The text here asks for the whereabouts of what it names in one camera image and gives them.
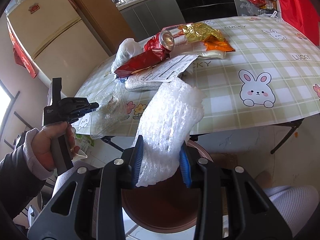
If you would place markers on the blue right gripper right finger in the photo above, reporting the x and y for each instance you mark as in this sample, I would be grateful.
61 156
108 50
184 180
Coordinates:
185 166

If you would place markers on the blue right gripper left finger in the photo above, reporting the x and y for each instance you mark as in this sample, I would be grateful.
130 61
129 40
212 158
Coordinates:
136 160

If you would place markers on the white foam net sleeve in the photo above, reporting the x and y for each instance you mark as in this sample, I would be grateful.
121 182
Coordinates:
165 125

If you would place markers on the white plastic bag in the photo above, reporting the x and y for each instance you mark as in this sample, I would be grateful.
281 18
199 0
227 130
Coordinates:
127 49

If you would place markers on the gold foil snack wrapper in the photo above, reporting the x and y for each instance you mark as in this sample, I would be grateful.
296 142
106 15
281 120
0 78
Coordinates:
212 39

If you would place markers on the pink trash bin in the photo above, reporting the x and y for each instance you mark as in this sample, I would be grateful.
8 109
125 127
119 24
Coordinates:
166 207

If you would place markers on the grey lower kitchen cabinets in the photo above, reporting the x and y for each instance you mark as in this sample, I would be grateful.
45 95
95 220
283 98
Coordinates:
148 17

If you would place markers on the person's left hand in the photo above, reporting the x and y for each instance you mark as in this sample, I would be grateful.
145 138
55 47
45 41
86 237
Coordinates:
42 141

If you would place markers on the clear plastic food tray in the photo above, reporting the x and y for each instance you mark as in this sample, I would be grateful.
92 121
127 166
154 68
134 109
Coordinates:
111 110

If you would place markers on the red cloth on fridge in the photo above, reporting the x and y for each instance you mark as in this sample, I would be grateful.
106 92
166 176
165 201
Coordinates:
21 57

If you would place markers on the beige two-door refrigerator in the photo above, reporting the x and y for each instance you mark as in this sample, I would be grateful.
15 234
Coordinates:
56 40

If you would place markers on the white insole with label card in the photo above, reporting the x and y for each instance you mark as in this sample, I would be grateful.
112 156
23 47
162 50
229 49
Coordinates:
166 71

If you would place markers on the dark red plastic wrapper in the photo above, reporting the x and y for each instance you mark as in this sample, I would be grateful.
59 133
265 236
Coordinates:
142 61

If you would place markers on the checked bunny tablecloth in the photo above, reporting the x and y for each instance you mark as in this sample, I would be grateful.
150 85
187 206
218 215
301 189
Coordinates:
271 77

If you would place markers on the red apron on hook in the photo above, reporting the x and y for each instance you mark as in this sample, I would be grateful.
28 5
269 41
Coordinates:
302 15

